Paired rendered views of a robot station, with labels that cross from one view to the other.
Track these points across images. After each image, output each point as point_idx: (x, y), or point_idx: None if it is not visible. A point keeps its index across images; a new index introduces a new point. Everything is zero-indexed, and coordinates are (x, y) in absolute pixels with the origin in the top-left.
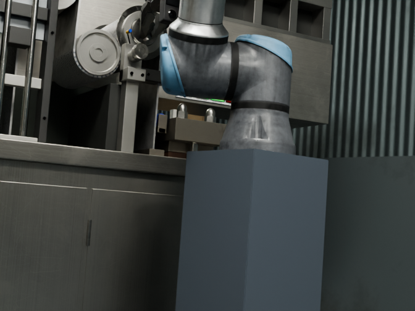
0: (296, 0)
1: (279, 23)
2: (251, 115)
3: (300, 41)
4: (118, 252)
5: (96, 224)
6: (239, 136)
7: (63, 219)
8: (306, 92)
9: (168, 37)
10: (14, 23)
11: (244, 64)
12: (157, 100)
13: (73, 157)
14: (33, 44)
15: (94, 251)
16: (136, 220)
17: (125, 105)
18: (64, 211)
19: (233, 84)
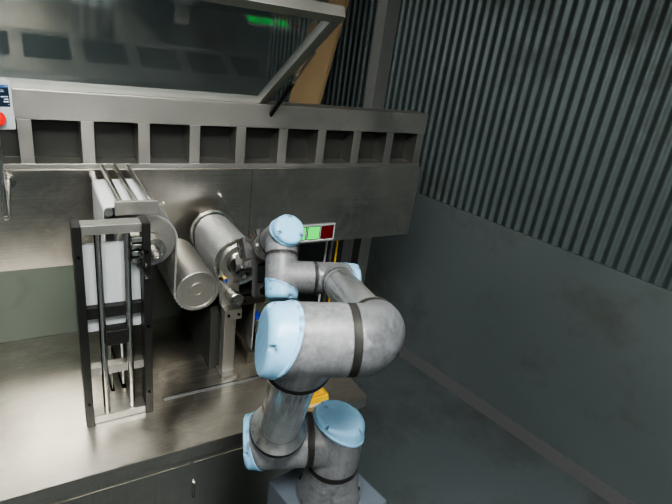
0: (392, 133)
1: (374, 148)
2: (323, 488)
3: (391, 171)
4: (218, 491)
5: (199, 482)
6: (312, 503)
7: (171, 489)
8: (391, 213)
9: (249, 437)
10: (110, 319)
11: (319, 457)
12: (254, 311)
13: (174, 458)
14: (131, 337)
15: (199, 497)
16: (232, 468)
17: (224, 336)
18: (171, 484)
19: (309, 467)
